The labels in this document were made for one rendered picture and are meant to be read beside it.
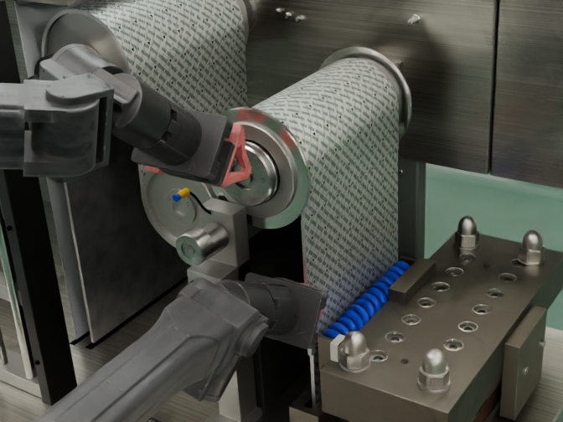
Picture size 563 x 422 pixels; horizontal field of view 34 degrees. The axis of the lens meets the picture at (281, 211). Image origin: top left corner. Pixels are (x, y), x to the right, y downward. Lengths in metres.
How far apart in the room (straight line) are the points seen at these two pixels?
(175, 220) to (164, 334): 0.37
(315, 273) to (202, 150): 0.25
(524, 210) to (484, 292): 2.57
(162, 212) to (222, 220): 0.14
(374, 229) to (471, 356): 0.22
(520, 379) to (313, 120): 0.41
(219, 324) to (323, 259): 0.29
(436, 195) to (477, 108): 2.63
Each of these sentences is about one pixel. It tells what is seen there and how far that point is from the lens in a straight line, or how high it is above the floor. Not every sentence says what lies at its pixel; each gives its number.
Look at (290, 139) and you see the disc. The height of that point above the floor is 1.30.
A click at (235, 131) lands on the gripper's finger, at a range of 0.94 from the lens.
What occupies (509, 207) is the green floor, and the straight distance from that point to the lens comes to 3.81.
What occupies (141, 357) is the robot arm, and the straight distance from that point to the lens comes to 0.77.
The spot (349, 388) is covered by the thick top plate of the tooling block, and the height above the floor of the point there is 1.02.
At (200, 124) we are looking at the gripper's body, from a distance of 0.93.
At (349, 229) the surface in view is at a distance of 1.14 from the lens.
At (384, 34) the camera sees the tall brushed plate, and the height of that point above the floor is 1.32.
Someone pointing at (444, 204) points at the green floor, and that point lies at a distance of 3.80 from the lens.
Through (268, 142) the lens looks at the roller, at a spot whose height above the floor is 1.29.
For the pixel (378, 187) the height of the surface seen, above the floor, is 1.16.
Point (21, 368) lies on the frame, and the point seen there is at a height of 0.92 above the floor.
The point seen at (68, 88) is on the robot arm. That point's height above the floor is 1.42.
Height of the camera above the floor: 1.67
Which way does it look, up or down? 26 degrees down
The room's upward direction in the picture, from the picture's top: 3 degrees counter-clockwise
